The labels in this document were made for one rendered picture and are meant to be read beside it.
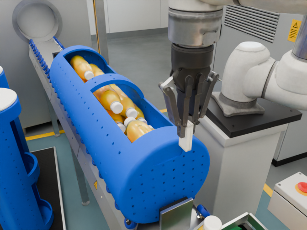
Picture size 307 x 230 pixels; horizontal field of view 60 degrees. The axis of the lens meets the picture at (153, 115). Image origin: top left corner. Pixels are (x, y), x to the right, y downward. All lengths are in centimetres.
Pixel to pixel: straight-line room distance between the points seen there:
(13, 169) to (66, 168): 105
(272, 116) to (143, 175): 72
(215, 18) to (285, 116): 85
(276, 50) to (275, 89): 123
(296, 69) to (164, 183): 59
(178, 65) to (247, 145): 78
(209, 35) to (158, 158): 33
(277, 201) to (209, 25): 53
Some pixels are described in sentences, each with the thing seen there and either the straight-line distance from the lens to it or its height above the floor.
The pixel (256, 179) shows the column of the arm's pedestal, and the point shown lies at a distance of 141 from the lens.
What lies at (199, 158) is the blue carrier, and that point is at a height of 114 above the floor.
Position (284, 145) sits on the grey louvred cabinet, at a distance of 247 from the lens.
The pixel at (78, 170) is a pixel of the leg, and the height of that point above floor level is 35.
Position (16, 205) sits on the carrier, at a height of 48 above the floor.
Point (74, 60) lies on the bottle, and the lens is 133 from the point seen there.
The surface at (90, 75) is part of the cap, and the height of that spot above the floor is 116.
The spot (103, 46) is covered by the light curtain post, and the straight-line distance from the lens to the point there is 203.
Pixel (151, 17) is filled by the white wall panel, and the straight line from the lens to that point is 613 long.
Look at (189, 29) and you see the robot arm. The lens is 44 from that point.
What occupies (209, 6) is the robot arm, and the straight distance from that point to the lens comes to 44.
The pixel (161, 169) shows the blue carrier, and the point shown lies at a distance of 68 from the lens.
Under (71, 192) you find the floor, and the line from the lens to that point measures 228.
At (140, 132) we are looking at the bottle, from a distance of 75.
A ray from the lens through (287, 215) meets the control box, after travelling 82.
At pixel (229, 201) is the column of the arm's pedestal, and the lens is 140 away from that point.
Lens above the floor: 162
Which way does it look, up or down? 32 degrees down
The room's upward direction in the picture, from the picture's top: straight up
